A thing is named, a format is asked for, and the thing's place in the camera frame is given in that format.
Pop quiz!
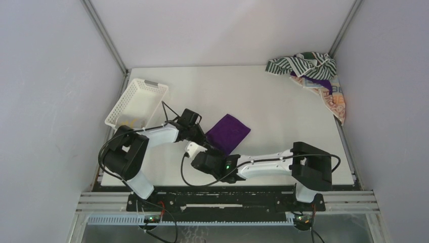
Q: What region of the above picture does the green white striped towel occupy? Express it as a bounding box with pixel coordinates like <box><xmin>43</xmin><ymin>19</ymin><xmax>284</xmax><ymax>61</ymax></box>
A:
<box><xmin>265</xmin><ymin>52</ymin><xmax>337</xmax><ymax>80</ymax></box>

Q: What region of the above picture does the aluminium corner post left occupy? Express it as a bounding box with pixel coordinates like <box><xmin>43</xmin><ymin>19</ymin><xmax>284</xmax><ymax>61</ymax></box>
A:
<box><xmin>80</xmin><ymin>0</ymin><xmax>128</xmax><ymax>76</ymax></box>

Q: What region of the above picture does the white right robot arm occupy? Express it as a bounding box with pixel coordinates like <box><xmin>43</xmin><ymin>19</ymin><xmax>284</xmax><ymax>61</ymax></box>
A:
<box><xmin>185</xmin><ymin>142</ymin><xmax>336</xmax><ymax>211</ymax></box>

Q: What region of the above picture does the right controller board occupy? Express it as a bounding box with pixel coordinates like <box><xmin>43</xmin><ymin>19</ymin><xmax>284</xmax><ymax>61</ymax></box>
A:
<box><xmin>293</xmin><ymin>215</ymin><xmax>314</xmax><ymax>231</ymax></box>

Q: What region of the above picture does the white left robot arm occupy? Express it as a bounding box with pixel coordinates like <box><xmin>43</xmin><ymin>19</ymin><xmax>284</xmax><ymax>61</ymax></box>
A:
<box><xmin>98</xmin><ymin>109</ymin><xmax>206</xmax><ymax>211</ymax></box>

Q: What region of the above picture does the purple towel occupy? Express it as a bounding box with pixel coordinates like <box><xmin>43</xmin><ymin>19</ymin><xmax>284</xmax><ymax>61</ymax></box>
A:
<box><xmin>205</xmin><ymin>114</ymin><xmax>251</xmax><ymax>155</ymax></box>

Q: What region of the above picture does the white plastic basket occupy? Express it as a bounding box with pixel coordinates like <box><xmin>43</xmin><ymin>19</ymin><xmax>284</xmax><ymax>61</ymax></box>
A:
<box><xmin>104</xmin><ymin>78</ymin><xmax>169</xmax><ymax>130</ymax></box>

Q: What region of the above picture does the aluminium corner post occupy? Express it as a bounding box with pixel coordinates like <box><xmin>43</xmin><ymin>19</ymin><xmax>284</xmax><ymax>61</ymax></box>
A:
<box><xmin>80</xmin><ymin>0</ymin><xmax>128</xmax><ymax>76</ymax></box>
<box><xmin>329</xmin><ymin>0</ymin><xmax>364</xmax><ymax>58</ymax></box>

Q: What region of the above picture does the aluminium corner post right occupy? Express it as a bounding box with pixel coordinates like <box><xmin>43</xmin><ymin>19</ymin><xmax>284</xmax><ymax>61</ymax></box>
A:
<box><xmin>329</xmin><ymin>0</ymin><xmax>364</xmax><ymax>58</ymax></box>

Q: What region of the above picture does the controller board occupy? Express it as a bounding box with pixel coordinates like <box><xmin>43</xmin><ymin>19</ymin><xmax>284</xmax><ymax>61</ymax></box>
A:
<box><xmin>144</xmin><ymin>216</ymin><xmax>161</xmax><ymax>224</ymax></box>
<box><xmin>293</xmin><ymin>215</ymin><xmax>314</xmax><ymax>231</ymax></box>

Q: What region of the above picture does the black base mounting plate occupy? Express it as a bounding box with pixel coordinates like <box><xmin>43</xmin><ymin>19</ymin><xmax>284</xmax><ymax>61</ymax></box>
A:
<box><xmin>126</xmin><ymin>186</ymin><xmax>326</xmax><ymax>222</ymax></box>

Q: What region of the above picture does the yellow grey patterned towel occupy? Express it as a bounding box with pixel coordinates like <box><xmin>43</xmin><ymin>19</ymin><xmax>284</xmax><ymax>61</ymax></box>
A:
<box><xmin>117</xmin><ymin>116</ymin><xmax>139</xmax><ymax>129</ymax></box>

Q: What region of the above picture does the cream bear print towel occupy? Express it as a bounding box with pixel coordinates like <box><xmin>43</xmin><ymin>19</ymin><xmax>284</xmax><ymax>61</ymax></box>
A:
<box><xmin>290</xmin><ymin>75</ymin><xmax>346</xmax><ymax>125</ymax></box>

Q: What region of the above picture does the left controller board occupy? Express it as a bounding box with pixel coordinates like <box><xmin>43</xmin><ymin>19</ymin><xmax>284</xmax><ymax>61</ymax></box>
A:
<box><xmin>144</xmin><ymin>216</ymin><xmax>161</xmax><ymax>224</ymax></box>

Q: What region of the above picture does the white slotted cable duct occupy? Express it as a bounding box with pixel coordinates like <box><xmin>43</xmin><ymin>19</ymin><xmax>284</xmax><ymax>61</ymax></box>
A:
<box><xmin>87</xmin><ymin>215</ymin><xmax>294</xmax><ymax>226</ymax></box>

